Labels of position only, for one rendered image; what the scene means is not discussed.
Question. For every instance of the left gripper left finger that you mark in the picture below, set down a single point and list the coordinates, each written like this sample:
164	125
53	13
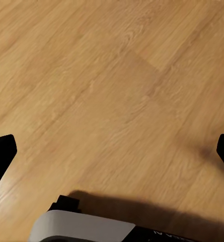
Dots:
8	150

